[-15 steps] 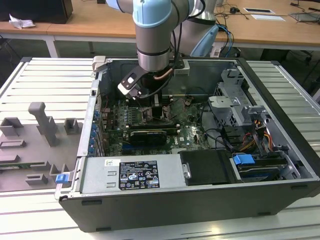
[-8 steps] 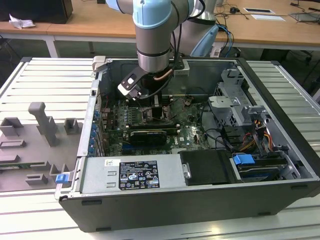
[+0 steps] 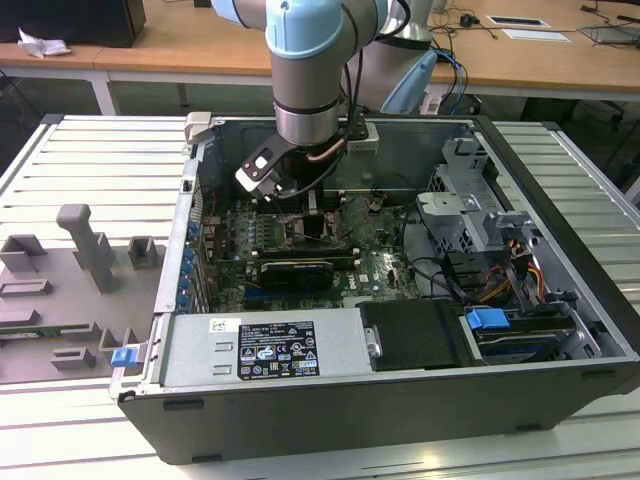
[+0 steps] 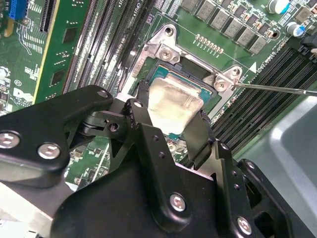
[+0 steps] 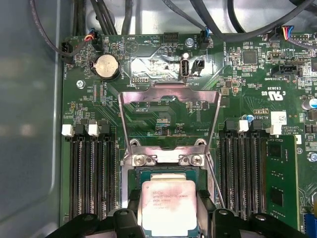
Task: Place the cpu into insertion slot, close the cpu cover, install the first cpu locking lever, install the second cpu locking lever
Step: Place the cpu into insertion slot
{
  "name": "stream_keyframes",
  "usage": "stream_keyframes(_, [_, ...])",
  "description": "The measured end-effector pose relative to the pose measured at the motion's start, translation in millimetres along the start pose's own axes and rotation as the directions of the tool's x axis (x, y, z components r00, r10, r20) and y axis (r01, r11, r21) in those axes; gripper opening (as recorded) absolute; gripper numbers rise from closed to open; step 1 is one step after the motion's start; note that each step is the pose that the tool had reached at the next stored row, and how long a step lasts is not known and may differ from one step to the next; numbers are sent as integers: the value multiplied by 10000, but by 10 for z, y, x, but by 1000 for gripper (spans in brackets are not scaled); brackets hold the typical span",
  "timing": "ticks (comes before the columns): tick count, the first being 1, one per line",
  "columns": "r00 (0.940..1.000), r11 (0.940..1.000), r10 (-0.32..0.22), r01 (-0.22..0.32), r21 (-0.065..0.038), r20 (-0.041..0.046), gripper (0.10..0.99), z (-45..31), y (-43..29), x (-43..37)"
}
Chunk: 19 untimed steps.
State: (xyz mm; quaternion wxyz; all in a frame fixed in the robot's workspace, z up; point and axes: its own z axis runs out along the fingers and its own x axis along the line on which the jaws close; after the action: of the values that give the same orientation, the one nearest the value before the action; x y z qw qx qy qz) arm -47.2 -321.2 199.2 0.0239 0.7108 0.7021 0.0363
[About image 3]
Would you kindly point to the green motherboard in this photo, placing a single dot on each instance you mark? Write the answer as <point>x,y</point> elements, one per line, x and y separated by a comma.
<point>380,280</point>

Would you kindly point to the CPU socket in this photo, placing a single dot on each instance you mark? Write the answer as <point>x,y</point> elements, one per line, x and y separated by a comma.
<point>295,225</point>

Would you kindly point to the grey parts rack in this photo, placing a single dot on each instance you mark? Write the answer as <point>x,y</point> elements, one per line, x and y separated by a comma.
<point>60,300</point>

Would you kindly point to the silver metal drive cage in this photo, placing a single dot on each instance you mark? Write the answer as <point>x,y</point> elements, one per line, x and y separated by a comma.
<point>450,205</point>

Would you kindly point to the white power adapter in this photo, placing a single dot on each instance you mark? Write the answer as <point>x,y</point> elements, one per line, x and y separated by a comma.
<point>431,104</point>

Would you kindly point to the green RAM stick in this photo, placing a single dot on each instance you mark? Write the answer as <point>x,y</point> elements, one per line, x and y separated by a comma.
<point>30,331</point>

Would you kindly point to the black box on desk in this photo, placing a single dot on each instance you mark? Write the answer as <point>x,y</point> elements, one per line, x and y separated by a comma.
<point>75,20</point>

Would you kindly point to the blue plastic case latch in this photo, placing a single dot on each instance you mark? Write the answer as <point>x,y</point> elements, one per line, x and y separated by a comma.
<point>122,357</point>

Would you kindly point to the pale blue teach pendant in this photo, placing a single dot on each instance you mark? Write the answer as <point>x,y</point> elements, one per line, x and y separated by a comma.
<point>407,85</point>

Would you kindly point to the crumpled white paper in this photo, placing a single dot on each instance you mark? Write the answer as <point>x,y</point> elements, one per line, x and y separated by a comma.
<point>42,45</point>

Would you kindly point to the black silver PC case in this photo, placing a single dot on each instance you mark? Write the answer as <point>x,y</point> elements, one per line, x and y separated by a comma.
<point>350,425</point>

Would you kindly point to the black computer mouse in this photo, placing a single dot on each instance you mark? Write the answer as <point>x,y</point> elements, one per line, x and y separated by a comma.
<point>469,20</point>

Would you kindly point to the hard disk in blue carrier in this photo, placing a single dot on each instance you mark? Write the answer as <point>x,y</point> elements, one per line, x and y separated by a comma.
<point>487,319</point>

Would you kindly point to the white flat desk plate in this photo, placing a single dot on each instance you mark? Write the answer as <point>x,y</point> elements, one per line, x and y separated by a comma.
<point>535,35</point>

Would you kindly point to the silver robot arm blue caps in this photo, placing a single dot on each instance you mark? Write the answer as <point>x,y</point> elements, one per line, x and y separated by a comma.
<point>305,75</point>

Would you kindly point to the silver power supply with label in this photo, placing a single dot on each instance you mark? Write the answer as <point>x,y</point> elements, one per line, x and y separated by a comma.
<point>200,350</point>

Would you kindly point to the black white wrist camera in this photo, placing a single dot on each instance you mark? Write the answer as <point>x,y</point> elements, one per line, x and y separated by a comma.
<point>260,165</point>

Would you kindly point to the black plastic shroud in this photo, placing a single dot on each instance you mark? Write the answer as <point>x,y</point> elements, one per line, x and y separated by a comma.
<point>410,335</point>

